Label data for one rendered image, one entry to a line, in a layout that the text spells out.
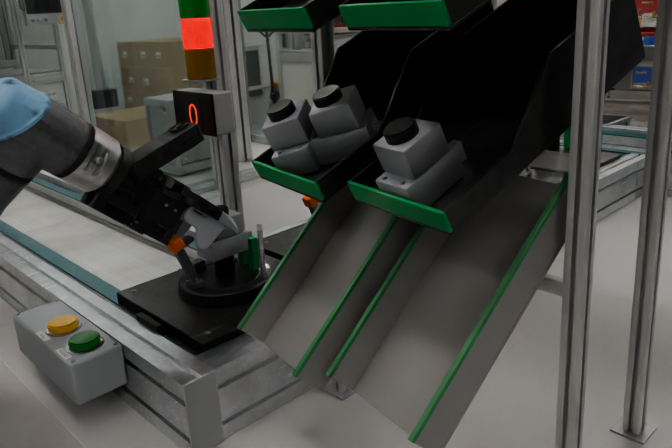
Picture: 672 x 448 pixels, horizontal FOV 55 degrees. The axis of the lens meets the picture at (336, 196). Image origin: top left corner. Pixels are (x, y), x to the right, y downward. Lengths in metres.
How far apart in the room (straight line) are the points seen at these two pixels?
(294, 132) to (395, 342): 0.24
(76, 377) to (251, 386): 0.22
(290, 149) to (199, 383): 0.30
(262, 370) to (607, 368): 0.48
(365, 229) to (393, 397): 0.21
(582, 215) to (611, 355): 0.47
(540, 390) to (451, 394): 0.37
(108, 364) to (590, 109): 0.66
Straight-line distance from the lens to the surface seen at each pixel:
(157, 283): 1.05
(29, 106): 0.78
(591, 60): 0.57
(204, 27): 1.11
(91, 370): 0.90
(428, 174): 0.55
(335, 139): 0.66
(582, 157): 0.59
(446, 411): 0.59
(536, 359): 1.01
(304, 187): 0.63
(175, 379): 0.81
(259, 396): 0.87
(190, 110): 1.14
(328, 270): 0.77
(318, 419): 0.88
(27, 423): 1.00
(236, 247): 0.96
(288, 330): 0.77
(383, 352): 0.68
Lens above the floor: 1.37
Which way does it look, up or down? 17 degrees down
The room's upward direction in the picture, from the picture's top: 3 degrees counter-clockwise
